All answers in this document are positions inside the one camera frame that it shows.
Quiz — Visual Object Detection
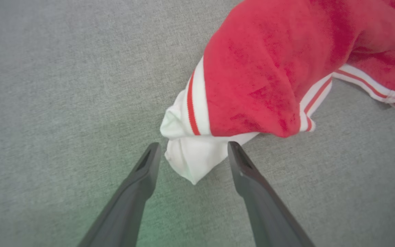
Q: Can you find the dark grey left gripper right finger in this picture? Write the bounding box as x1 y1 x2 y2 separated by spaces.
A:
227 141 316 247

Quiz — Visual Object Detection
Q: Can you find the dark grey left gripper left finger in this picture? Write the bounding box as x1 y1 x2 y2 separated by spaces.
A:
77 142 161 247

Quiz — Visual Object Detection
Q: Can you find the red white basketball jersey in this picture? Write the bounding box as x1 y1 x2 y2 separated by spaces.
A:
160 0 395 186

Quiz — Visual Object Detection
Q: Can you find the grey fabric sofa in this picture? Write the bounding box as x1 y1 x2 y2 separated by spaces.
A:
0 0 395 247

